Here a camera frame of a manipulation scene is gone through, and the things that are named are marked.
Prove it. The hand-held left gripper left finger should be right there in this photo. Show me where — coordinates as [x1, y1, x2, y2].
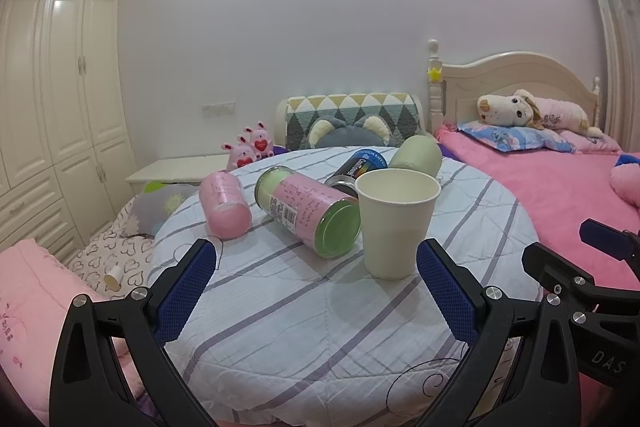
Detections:
[49, 237, 222, 427]

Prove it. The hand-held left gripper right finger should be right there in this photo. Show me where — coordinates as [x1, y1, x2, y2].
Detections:
[416, 237, 584, 427]

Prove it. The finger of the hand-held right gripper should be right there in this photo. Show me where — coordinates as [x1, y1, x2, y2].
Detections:
[579, 218, 640, 279]
[521, 242, 597, 308]

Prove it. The white paper cup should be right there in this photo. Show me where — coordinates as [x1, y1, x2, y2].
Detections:
[354, 169, 442, 281]

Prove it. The pale green cup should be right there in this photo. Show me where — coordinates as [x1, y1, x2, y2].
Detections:
[388, 135, 444, 181]

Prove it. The pink round plush toy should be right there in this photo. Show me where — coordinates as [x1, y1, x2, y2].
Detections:
[609, 152, 640, 208]

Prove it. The pink bed blanket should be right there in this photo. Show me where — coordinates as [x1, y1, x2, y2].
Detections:
[434, 126, 640, 293]

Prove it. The heart printed bed sheet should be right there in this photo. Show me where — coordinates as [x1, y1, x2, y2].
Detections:
[69, 199, 157, 303]

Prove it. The grey pillow with sun print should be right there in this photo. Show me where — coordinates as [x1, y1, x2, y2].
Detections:
[131, 182, 201, 238]

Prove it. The white nightstand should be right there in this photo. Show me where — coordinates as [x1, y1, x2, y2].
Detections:
[124, 154, 232, 196]

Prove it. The striped white tablecloth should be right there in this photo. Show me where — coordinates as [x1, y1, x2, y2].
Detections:
[145, 146, 543, 427]

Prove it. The blue cartoon pillow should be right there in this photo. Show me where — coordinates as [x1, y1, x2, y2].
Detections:
[457, 121, 577, 154]

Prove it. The pink quilt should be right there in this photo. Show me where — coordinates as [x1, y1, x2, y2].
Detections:
[0, 239, 146, 418]

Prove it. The green can with pink label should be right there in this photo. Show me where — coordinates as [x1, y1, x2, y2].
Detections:
[254, 165, 362, 259]

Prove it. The pink bunny plush toy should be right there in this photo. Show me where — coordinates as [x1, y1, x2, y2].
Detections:
[244, 121, 274, 158]
[222, 136, 257, 171]

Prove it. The dark can with colourful label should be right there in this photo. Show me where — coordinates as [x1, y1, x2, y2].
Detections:
[324, 148, 389, 198]

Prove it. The cream plush dog toy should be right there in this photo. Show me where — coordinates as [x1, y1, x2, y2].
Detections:
[475, 89, 605, 138]

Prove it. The cream bed headboard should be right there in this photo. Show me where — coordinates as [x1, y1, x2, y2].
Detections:
[426, 39, 602, 138]

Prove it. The grey bear cushion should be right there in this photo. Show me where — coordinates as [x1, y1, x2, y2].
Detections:
[306, 116, 392, 150]

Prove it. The white curtain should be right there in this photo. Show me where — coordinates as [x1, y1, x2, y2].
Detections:
[570, 0, 640, 152]

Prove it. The cream wardrobe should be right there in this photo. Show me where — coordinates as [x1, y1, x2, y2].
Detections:
[0, 0, 132, 265]

